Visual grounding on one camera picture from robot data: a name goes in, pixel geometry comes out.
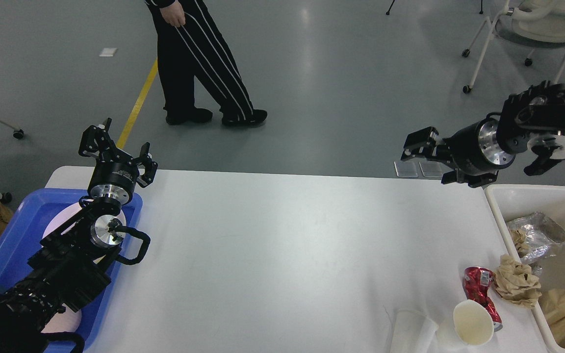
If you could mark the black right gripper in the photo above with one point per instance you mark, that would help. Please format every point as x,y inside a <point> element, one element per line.
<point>474,150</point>

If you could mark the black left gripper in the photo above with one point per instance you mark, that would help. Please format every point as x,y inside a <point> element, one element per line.
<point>113,178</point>

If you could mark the pink plate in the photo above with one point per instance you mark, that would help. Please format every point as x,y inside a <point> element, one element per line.
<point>62,215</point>

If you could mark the aluminium foil tray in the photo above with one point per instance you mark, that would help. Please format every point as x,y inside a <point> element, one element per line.
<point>545,236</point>

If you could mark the red can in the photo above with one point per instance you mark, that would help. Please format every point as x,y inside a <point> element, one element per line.
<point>476,283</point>

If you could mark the brown paper ball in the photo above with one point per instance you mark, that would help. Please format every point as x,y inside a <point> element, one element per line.
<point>516,284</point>
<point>520,241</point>

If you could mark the white paper cup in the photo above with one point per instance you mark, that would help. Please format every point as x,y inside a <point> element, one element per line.
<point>469,325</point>

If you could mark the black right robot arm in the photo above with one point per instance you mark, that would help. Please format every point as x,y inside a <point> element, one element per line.
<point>532,120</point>

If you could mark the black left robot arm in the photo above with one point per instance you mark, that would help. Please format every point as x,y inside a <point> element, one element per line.
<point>70,269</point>

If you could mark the right metal floor plate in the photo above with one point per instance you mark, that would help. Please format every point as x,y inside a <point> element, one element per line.
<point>431,169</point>

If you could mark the metal floor plate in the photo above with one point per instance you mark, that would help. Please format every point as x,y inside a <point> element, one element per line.
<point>431,169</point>
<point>406,169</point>

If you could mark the left metal floor plate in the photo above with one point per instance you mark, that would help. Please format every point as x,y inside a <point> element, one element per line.
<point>406,169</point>

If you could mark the white chair leg left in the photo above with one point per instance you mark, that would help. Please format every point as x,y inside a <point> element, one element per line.
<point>18,133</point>

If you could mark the white plastic bin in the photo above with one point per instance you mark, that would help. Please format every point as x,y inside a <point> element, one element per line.
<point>512,201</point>

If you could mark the walking person black trousers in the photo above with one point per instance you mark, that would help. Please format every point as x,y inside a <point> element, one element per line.
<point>190,48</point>

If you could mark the blue plastic tray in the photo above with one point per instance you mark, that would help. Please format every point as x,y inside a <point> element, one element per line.
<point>21,240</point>

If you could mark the white office chair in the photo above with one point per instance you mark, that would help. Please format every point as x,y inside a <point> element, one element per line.
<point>536,24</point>

